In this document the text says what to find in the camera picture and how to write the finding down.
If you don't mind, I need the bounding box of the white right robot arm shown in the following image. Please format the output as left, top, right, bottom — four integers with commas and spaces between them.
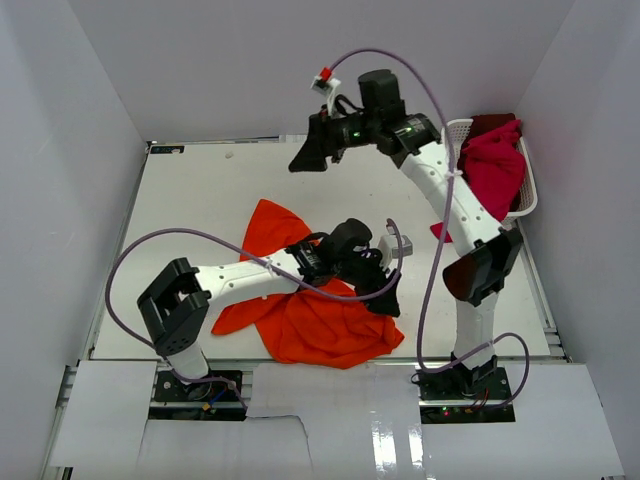
289, 68, 523, 399

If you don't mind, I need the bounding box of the crimson red t shirt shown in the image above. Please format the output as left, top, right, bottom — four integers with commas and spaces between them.
456, 117, 527, 221

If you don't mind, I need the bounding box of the black label sticker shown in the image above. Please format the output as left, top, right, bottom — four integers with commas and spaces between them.
149, 145, 185, 155

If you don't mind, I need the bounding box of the orange t shirt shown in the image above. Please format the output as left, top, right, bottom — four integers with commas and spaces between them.
211, 199, 405, 369

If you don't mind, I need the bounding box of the printed paper strip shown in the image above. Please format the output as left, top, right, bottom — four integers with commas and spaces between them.
279, 132, 379, 143

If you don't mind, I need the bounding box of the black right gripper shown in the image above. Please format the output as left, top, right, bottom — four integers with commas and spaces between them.
288, 104, 380, 173

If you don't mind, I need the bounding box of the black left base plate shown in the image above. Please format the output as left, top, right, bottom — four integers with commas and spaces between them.
148, 370, 246, 422

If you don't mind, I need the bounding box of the dark maroon t shirt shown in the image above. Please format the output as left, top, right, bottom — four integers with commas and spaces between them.
461, 113, 516, 149

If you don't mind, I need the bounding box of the white perforated plastic basket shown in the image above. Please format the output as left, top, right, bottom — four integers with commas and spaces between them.
447, 117, 538, 225

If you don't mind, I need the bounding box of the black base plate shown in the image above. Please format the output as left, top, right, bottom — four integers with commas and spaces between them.
148, 370, 246, 422
410, 367, 516, 425

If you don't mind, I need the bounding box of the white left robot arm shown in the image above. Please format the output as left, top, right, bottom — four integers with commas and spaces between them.
137, 218, 404, 399

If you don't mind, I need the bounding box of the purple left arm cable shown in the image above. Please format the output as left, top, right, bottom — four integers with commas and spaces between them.
103, 217, 403, 359

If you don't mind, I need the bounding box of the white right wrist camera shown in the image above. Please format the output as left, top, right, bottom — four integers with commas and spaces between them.
311, 67, 341, 117

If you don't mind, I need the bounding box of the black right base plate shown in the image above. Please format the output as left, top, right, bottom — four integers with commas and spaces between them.
410, 367, 516, 425

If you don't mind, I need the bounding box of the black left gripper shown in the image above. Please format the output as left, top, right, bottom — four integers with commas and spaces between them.
332, 248, 400, 317

